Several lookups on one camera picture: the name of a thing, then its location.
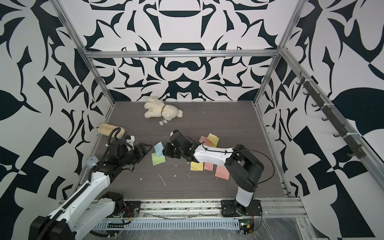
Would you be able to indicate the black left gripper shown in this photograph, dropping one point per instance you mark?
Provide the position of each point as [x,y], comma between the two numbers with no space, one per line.
[143,149]

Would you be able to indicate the beige oval sponge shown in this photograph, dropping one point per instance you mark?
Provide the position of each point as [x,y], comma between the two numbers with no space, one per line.
[106,129]

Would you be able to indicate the torn pink memo page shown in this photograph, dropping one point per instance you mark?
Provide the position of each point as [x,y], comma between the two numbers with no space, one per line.
[206,142]

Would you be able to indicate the cream plush teddy bear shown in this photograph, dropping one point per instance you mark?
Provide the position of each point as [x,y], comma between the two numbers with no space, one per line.
[157,108]

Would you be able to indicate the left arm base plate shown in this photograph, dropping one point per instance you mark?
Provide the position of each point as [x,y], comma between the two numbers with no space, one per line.
[129,209]

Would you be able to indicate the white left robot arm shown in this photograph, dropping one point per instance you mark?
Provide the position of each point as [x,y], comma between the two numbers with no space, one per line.
[77,217]

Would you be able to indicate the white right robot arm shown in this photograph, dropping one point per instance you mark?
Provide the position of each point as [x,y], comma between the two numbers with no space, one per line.
[245,168]

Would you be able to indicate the yellow memo pad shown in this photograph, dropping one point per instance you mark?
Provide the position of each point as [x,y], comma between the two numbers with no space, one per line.
[196,166]

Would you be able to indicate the black wall hook rack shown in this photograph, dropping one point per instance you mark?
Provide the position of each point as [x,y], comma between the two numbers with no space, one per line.
[333,115]

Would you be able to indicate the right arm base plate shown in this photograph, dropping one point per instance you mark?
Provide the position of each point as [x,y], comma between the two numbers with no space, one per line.
[231,209]

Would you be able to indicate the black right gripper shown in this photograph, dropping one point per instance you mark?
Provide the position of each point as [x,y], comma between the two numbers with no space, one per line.
[166,151]

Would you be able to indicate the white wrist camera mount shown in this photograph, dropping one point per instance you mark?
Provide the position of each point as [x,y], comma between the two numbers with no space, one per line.
[130,140]

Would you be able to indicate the torn yellow memo page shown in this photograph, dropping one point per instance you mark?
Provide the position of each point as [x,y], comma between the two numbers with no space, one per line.
[213,139]

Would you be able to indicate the green memo pad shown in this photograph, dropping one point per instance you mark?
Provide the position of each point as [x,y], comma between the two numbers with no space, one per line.
[158,160]

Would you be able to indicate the blue memo pad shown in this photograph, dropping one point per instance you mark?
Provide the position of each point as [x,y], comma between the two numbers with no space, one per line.
[159,149]

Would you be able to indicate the large pink memo pad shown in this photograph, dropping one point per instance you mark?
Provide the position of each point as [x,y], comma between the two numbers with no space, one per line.
[222,173]

